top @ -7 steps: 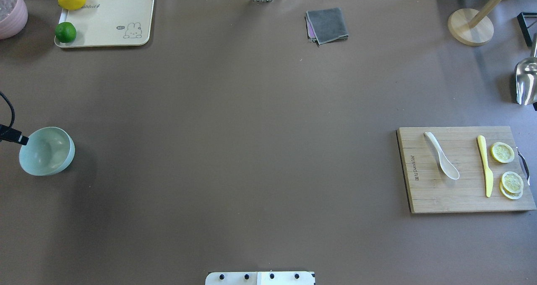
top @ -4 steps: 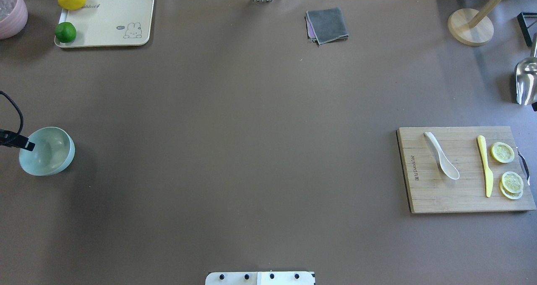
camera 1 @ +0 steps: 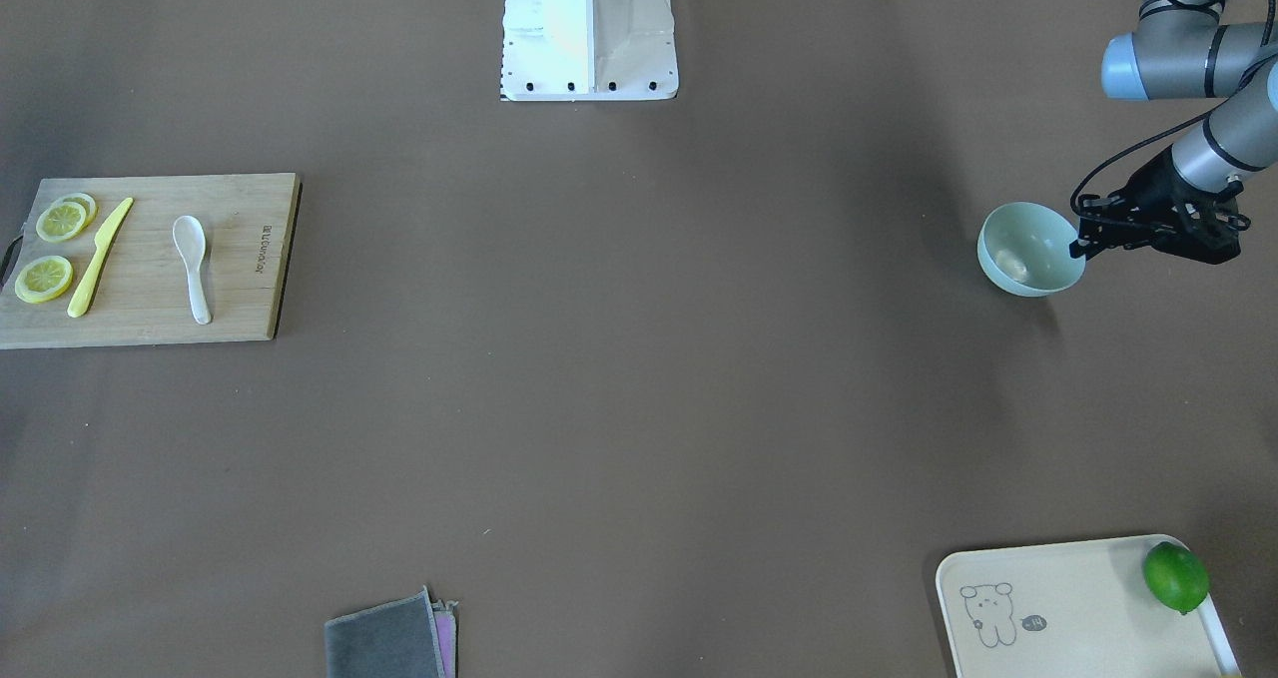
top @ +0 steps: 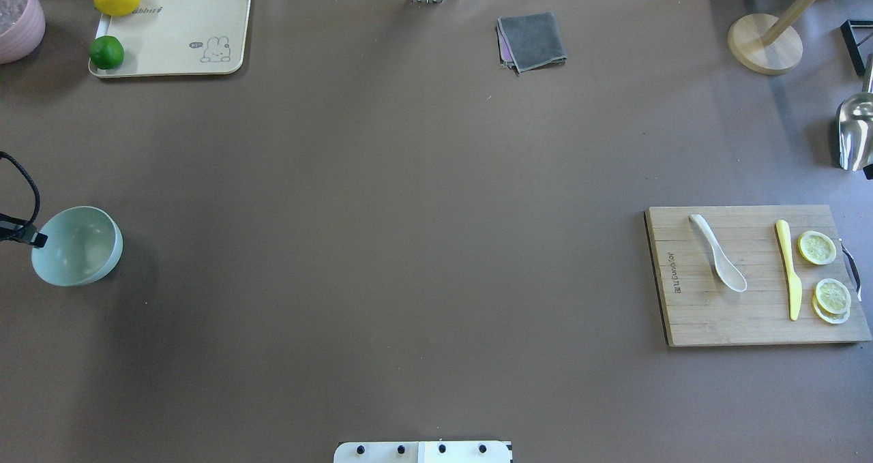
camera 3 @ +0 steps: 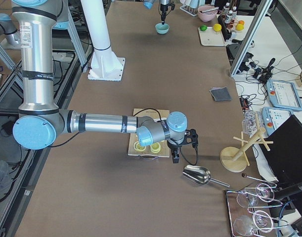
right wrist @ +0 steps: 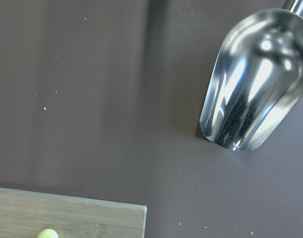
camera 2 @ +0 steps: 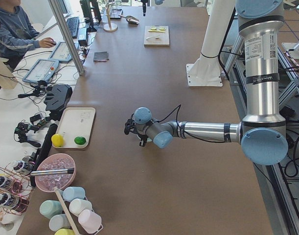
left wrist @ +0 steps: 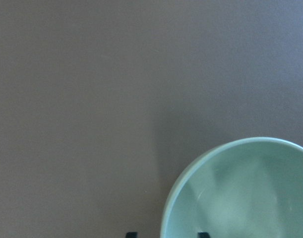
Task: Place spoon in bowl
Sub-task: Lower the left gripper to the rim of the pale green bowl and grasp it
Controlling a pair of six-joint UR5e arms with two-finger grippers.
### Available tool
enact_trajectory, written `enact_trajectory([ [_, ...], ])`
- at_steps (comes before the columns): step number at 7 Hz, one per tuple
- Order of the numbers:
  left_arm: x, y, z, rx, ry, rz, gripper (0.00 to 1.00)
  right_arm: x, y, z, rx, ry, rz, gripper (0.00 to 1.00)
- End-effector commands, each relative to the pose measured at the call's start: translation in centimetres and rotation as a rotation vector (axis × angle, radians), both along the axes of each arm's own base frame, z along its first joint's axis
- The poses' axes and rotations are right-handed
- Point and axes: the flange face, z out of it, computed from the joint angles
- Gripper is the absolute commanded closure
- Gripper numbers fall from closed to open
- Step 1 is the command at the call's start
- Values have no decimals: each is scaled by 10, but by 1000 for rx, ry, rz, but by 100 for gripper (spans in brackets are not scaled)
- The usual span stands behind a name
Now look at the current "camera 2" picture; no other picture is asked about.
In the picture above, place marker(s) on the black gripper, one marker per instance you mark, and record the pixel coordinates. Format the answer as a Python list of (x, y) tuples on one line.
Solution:
[(141, 137)]

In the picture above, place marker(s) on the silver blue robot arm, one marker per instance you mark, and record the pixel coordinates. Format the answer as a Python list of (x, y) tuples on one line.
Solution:
[(261, 133)]

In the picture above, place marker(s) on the pink bowl of ice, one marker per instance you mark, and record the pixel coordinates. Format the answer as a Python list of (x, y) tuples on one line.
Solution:
[(49, 182)]

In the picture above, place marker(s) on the green lime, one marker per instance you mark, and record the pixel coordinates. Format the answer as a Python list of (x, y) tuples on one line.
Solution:
[(80, 140)]

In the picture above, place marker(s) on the cream plastic tray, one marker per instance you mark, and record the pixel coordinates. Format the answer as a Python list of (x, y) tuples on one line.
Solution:
[(76, 121)]

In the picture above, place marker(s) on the yellow lemon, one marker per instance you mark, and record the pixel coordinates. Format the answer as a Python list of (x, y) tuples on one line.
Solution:
[(57, 140)]

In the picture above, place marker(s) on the grey folded cloth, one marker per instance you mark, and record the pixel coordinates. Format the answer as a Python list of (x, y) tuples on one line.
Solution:
[(101, 56)]

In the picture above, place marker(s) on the black device stand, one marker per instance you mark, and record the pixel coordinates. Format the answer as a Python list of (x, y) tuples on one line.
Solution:
[(56, 101)]

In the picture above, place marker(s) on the blue plastic cup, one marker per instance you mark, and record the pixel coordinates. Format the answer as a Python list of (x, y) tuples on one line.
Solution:
[(71, 193)]

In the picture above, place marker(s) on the bamboo cutting board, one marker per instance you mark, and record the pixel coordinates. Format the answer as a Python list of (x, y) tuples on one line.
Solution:
[(156, 38)]

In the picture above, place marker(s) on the white plastic cup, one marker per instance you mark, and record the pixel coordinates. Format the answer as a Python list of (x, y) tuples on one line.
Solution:
[(76, 206)]

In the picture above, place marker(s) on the blue teach pendant far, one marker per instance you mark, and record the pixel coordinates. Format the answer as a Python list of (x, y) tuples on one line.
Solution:
[(61, 53)]

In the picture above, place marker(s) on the blue teach pendant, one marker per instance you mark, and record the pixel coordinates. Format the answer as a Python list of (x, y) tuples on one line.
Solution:
[(61, 53), (42, 70)]

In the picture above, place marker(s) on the wooden stand base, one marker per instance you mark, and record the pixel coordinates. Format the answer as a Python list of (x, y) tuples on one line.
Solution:
[(109, 26)]

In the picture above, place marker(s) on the blue teach pendant near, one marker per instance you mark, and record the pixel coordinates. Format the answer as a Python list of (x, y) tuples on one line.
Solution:
[(42, 70)]

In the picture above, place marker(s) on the pink plastic cup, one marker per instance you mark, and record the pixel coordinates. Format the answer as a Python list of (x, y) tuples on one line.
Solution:
[(90, 221)]

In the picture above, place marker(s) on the metal scoop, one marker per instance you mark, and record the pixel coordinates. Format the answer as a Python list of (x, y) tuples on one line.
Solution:
[(130, 19)]

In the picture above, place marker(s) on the green plastic cup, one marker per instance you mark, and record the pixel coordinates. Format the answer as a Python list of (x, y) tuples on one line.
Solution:
[(50, 208)]

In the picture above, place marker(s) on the black keyboard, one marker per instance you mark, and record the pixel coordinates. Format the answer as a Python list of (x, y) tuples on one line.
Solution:
[(72, 24)]

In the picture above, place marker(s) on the seated person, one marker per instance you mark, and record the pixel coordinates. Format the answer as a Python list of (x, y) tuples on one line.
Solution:
[(17, 35)]

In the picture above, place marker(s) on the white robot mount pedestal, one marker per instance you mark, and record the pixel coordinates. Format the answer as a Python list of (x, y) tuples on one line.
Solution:
[(206, 71)]

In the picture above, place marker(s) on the metal tongs handle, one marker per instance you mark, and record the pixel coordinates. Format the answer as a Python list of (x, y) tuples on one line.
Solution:
[(52, 172)]

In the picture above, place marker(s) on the wooden cup rack handle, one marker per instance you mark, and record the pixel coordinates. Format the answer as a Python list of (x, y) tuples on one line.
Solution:
[(65, 209)]

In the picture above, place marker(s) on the aluminium frame post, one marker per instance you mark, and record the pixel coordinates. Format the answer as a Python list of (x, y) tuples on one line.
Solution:
[(57, 12)]

